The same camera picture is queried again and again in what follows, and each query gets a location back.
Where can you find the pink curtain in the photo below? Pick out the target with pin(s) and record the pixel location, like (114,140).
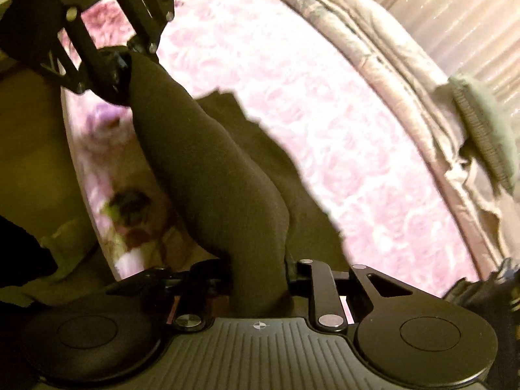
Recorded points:
(455,16)

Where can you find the beige folded blanket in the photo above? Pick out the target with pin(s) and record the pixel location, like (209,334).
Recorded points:
(406,73)

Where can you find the black garment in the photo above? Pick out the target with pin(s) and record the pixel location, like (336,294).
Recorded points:
(211,162)

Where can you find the grey-green knitted cloth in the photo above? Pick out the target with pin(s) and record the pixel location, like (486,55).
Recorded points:
(483,126)

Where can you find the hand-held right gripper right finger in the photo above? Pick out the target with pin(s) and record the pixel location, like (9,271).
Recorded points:
(315,278)

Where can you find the dark patterned cloth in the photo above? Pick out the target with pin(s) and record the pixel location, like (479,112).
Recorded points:
(491,304)

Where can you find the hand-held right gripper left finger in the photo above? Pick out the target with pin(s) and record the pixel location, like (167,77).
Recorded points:
(162,276)

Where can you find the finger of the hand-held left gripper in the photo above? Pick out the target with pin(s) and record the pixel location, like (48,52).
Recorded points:
(107,75)
(144,4)

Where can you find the black flat object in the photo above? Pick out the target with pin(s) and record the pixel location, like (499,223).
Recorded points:
(22,248)

